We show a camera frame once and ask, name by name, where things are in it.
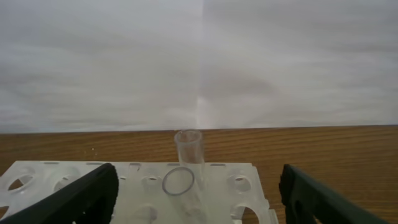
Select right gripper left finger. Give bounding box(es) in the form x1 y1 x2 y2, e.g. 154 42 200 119
0 162 120 224

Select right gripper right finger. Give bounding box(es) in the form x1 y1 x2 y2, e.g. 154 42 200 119
279 164 393 224

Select white test tube rack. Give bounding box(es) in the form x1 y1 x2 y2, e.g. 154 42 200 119
0 160 279 224

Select clear test tube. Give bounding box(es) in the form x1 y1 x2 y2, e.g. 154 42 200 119
161 129 208 218

